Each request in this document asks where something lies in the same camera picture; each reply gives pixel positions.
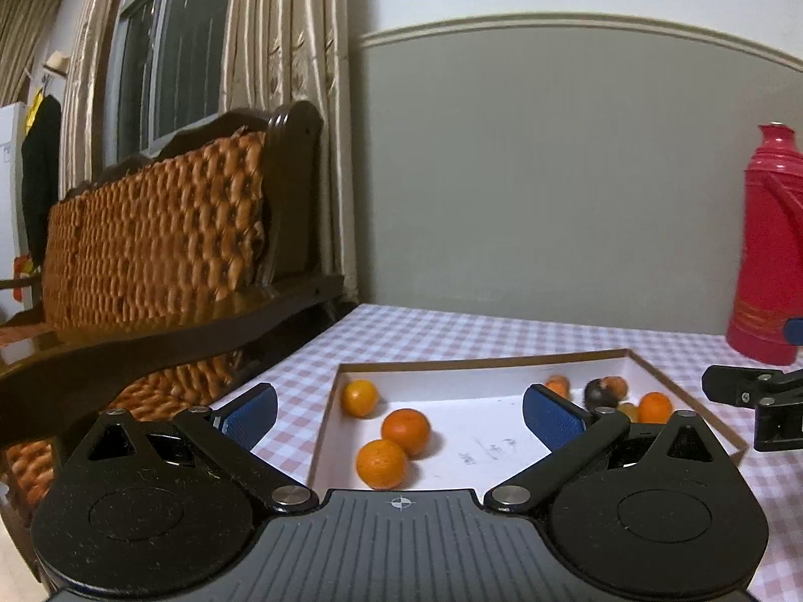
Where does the pink checked tablecloth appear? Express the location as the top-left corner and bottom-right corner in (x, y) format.
(210, 303), (803, 602)

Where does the white cabinet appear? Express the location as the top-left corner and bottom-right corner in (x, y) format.
(0, 100), (29, 321)

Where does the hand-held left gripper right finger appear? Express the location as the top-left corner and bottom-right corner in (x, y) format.
(486, 382), (719, 512)

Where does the shallow cardboard box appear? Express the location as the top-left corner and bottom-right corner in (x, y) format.
(310, 348), (749, 496)

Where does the dark wooden sofa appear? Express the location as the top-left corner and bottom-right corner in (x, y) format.
(0, 100), (347, 578)

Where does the yellow-orange mandarin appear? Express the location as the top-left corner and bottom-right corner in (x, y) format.
(341, 379), (380, 418)

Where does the large orange mandarin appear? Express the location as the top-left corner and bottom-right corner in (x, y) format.
(381, 408), (433, 458)

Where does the black hanging coat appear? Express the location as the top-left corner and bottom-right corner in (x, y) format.
(21, 95), (64, 264)

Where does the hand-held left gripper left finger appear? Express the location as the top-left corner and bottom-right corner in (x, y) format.
(84, 382), (318, 512)

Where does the beige striped curtain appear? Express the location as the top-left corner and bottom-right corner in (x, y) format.
(219, 0), (361, 305)
(0, 0), (65, 107)
(59, 0), (129, 192)

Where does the woven seat mat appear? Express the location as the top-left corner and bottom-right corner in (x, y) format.
(0, 128), (271, 515)

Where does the red thermos flask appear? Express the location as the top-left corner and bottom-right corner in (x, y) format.
(726, 122), (803, 366)

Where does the small orange mandarin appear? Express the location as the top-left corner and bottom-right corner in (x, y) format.
(638, 392), (674, 424)

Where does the window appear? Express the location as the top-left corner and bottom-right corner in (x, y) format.
(116, 0), (238, 167)

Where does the dark wrinkled plum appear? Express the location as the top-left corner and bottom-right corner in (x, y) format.
(585, 378), (619, 412)

